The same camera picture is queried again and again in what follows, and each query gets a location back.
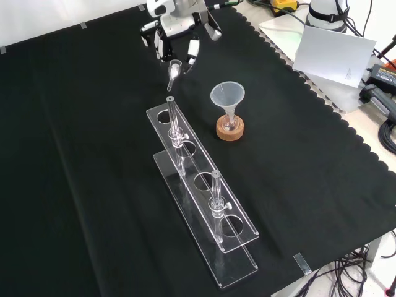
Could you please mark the black power adapter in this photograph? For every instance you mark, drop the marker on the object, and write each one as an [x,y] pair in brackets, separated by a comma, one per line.
[382,75]

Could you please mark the pale board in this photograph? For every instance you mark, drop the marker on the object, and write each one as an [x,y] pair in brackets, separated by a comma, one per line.
[278,31]

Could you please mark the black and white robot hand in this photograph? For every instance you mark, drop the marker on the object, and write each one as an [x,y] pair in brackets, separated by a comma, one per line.
[178,24]

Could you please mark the small round-bottom glass flask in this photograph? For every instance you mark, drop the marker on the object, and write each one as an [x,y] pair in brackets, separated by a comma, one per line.
[230,123]

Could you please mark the yellow stop button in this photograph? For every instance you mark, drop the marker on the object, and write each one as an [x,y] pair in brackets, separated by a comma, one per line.
[284,5]

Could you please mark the black cloth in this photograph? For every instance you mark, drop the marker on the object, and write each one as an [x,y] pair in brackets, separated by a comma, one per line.
[92,154]

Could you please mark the translucent plastic funnel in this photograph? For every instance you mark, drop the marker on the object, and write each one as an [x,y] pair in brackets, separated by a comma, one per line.
[227,94]

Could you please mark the red and black tripod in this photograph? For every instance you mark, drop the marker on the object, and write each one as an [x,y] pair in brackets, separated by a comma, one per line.
[386,51]

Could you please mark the white paper card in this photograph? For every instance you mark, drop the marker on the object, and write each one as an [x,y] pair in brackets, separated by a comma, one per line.
[334,55]

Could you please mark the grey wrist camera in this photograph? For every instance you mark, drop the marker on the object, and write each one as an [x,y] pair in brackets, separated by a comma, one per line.
[213,31]

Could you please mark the clear acrylic funnel stand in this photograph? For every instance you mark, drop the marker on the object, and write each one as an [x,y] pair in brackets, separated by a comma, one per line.
[202,181]

